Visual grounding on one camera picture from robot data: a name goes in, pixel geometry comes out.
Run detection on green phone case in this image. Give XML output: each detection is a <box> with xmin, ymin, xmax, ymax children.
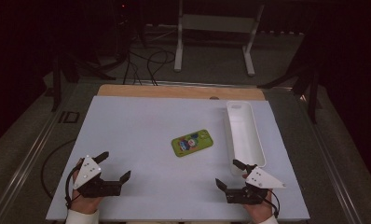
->
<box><xmin>171</xmin><ymin>129</ymin><xmax>214</xmax><ymax>158</ymax></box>

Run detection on black curved floor cable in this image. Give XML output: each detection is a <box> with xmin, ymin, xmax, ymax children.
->
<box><xmin>40</xmin><ymin>138</ymin><xmax>77</xmax><ymax>200</ymax></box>

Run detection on long white plastic tray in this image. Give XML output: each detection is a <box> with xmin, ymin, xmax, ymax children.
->
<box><xmin>225</xmin><ymin>100</ymin><xmax>267</xmax><ymax>176</ymax></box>

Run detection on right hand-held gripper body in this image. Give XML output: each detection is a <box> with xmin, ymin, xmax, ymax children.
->
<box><xmin>225</xmin><ymin>167</ymin><xmax>286</xmax><ymax>204</ymax></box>

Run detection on wooden table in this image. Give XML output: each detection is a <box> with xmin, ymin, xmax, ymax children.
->
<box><xmin>97</xmin><ymin>83</ymin><xmax>266</xmax><ymax>101</ymax></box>

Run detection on hand-held gripper black cable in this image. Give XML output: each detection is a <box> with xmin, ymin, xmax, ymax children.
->
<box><xmin>64</xmin><ymin>164</ymin><xmax>82</xmax><ymax>209</ymax></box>
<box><xmin>261</xmin><ymin>189</ymin><xmax>281</xmax><ymax>218</ymax></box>

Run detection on right hand-held gripper black cable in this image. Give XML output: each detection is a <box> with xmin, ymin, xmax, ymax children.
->
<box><xmin>261</xmin><ymin>189</ymin><xmax>281</xmax><ymax>218</ymax></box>

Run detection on white table board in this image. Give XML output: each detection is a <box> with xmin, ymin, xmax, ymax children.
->
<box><xmin>46</xmin><ymin>95</ymin><xmax>311</xmax><ymax>222</ymax></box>

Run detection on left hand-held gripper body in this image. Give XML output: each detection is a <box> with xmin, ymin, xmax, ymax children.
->
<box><xmin>73</xmin><ymin>154</ymin><xmax>122</xmax><ymax>199</ymax></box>

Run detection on metal floor rail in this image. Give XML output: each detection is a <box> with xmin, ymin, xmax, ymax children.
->
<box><xmin>0</xmin><ymin>90</ymin><xmax>63</xmax><ymax>224</ymax></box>
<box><xmin>298</xmin><ymin>92</ymin><xmax>362</xmax><ymax>224</ymax></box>

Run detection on person's right hand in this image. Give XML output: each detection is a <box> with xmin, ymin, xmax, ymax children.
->
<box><xmin>242</xmin><ymin>189</ymin><xmax>275</xmax><ymax>224</ymax></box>

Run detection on white metal stand frame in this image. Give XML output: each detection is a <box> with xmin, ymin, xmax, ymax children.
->
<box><xmin>173</xmin><ymin>0</ymin><xmax>266</xmax><ymax>77</ymax></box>

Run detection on black floor cables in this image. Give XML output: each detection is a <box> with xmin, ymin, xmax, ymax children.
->
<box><xmin>122</xmin><ymin>49</ymin><xmax>177</xmax><ymax>87</ymax></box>

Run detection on person's left hand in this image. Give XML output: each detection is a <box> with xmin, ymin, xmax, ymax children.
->
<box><xmin>70</xmin><ymin>159</ymin><xmax>103</xmax><ymax>213</ymax></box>

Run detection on black tripod stand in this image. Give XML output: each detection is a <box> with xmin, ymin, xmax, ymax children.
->
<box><xmin>257</xmin><ymin>31</ymin><xmax>320</xmax><ymax>125</ymax></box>
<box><xmin>51</xmin><ymin>52</ymin><xmax>117</xmax><ymax>112</ymax></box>

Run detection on left hand-held gripper black cable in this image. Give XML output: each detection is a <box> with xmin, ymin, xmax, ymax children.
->
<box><xmin>64</xmin><ymin>164</ymin><xmax>82</xmax><ymax>209</ymax></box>

